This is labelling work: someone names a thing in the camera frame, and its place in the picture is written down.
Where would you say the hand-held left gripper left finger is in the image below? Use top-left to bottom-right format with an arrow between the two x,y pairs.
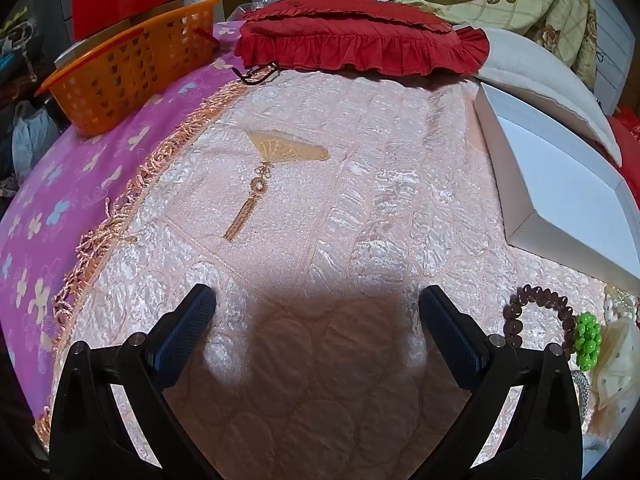
48,283 -> 221,480

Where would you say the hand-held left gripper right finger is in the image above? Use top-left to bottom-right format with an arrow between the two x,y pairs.
419,285 -> 585,480

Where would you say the brown bead bracelet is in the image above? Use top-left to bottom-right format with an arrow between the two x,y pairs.
501,284 -> 581,356

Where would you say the green bead bracelet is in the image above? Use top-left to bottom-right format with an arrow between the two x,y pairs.
572,312 -> 603,372

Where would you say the silver spiral hair tie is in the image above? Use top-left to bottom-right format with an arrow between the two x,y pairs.
570,370 -> 596,418

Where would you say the cream fluffy scrunchie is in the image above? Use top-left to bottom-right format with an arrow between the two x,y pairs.
592,317 -> 640,411

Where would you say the white bead bracelet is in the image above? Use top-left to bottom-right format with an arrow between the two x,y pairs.
602,285 -> 640,321

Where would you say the white shallow box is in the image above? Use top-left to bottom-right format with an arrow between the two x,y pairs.
472,81 -> 640,281

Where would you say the pink quilted bedspread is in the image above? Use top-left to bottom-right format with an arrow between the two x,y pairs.
35,67 -> 621,480

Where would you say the purple flower print blanket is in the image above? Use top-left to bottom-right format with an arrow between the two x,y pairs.
0,20 -> 251,411

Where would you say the grey plastic bag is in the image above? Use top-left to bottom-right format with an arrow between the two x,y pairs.
11,100 -> 61,181

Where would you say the orange plastic basket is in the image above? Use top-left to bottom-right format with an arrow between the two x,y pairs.
36,0 -> 222,136

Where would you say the white pillow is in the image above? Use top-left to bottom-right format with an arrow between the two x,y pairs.
472,27 -> 623,168

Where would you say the round red ruffled cushion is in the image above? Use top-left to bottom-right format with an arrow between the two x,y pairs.
234,0 -> 490,77

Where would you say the black cord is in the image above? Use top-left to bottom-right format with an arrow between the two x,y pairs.
235,62 -> 278,85

